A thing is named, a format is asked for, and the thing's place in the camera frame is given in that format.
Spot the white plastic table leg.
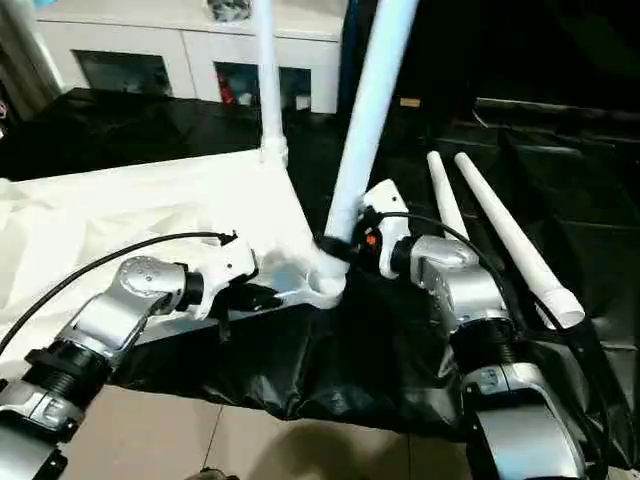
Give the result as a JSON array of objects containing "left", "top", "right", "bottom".
[
  {"left": 314, "top": 0, "right": 422, "bottom": 303},
  {"left": 454, "top": 152, "right": 587, "bottom": 330},
  {"left": 249, "top": 0, "right": 292, "bottom": 168},
  {"left": 426, "top": 150, "right": 473, "bottom": 243}
]

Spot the white plastic table top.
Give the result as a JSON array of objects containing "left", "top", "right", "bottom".
[{"left": 0, "top": 148, "right": 350, "bottom": 349}]

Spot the black plastic mat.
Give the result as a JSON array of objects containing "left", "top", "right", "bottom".
[{"left": 0, "top": 88, "right": 640, "bottom": 471}]

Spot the long black bar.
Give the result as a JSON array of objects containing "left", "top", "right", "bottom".
[{"left": 473, "top": 96, "right": 640, "bottom": 129}]

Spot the white sideboard with glass doors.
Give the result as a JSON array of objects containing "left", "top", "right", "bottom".
[{"left": 33, "top": 0, "right": 347, "bottom": 114}]

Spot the dark object on cabinet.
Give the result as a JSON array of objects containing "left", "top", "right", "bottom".
[{"left": 207, "top": 0, "right": 254, "bottom": 24}]

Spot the grey curtain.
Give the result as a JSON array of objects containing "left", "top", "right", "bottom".
[{"left": 0, "top": 0, "right": 63, "bottom": 116}]

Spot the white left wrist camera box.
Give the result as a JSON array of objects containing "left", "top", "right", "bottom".
[{"left": 188, "top": 236, "right": 261, "bottom": 321}]

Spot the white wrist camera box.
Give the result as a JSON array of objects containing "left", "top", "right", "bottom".
[
  {"left": 357, "top": 180, "right": 413, "bottom": 281},
  {"left": 188, "top": 236, "right": 261, "bottom": 321}
]

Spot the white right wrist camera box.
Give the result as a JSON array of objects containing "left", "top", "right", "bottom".
[{"left": 357, "top": 180, "right": 413, "bottom": 281}]

